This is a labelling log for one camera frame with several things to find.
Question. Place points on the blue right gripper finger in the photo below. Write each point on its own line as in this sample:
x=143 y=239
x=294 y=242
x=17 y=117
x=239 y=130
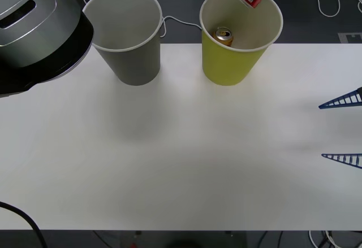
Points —
x=355 y=97
x=353 y=159

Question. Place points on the grey floor marker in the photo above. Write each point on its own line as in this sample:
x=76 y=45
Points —
x=350 y=38

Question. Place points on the gold drink can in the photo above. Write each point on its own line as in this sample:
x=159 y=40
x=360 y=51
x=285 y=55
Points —
x=224 y=35

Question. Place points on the yellow-green waste bin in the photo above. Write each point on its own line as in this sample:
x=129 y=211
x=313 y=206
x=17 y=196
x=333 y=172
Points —
x=226 y=67

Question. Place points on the grey waste bin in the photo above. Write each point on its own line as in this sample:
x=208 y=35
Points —
x=135 y=64

